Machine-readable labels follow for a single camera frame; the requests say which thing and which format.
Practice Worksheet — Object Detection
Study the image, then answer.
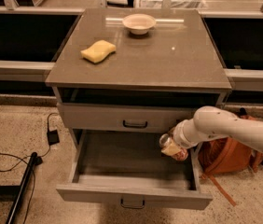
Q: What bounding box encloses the red coke can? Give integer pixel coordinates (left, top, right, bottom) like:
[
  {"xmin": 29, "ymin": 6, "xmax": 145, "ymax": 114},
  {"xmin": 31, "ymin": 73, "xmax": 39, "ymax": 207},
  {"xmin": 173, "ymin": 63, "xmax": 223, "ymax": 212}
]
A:
[{"xmin": 159, "ymin": 133, "xmax": 189, "ymax": 162}]

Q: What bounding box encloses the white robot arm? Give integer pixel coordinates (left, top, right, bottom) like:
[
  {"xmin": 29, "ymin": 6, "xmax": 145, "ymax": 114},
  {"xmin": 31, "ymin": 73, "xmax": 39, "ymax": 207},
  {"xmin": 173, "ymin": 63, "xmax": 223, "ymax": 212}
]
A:
[{"xmin": 159, "ymin": 106, "xmax": 263, "ymax": 157}]

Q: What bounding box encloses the open grey drawer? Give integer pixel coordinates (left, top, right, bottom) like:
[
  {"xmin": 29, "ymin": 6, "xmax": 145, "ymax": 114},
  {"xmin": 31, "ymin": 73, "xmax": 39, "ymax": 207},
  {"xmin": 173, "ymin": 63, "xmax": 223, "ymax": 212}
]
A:
[{"xmin": 57, "ymin": 131, "xmax": 213, "ymax": 210}]

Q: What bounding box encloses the grey drawer cabinet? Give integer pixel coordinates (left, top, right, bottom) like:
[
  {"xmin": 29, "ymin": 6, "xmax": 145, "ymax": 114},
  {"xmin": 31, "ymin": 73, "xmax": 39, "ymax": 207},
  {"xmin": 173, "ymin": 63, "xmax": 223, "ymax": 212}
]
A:
[{"xmin": 45, "ymin": 7, "xmax": 233, "ymax": 211}]

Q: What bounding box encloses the orange backpack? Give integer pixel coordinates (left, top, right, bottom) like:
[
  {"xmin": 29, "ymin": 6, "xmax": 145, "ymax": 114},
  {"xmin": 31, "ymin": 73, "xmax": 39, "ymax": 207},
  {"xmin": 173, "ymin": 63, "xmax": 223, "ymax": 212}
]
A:
[{"xmin": 198, "ymin": 107, "xmax": 263, "ymax": 207}]

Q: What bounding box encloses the black power adapter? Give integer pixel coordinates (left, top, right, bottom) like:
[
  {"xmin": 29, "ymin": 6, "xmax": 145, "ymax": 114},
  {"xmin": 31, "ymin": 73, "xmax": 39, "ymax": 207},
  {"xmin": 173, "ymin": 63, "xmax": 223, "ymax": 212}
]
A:
[{"xmin": 47, "ymin": 130, "xmax": 60, "ymax": 146}]

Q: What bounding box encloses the yellow sponge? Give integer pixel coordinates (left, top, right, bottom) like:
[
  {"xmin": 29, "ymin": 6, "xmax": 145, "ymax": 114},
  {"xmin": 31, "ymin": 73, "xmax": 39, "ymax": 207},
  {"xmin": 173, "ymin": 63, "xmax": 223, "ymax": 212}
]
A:
[{"xmin": 80, "ymin": 40, "xmax": 117, "ymax": 63}]

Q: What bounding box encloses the white bowl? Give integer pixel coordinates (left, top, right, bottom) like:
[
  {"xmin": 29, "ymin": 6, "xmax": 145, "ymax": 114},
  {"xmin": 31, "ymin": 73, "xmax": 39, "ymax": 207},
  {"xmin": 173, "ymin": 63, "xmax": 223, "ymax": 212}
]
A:
[{"xmin": 122, "ymin": 14, "xmax": 156, "ymax": 35}]

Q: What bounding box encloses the black stand leg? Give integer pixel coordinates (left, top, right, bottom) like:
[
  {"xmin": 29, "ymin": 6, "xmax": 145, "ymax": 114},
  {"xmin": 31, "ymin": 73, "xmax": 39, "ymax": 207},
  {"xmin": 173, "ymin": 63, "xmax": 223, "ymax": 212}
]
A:
[{"xmin": 6, "ymin": 152, "xmax": 41, "ymax": 224}]

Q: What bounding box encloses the black drawer handle upper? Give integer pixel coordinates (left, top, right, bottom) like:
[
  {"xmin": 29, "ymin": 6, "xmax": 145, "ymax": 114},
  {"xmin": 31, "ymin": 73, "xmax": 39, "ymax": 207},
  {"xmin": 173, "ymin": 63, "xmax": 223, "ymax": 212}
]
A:
[{"xmin": 122, "ymin": 120, "xmax": 148, "ymax": 129}]

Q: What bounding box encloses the black drawer handle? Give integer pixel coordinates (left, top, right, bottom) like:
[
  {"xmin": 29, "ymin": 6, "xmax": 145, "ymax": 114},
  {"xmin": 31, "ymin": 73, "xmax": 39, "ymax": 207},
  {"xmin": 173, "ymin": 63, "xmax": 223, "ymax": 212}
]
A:
[
  {"xmin": 120, "ymin": 199, "xmax": 145, "ymax": 210},
  {"xmin": 122, "ymin": 120, "xmax": 148, "ymax": 129}
]

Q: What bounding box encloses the black drawer handle lower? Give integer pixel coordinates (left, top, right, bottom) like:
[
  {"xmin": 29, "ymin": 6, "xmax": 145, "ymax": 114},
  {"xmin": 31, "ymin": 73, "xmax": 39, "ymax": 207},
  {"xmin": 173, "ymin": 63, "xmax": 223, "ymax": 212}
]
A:
[{"xmin": 120, "ymin": 199, "xmax": 145, "ymax": 210}]

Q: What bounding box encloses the black cable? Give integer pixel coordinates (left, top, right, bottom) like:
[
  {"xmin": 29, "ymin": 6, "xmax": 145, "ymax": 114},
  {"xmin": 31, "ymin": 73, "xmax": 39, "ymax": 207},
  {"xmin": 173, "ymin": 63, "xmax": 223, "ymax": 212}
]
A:
[{"xmin": 0, "ymin": 112, "xmax": 60, "ymax": 224}]

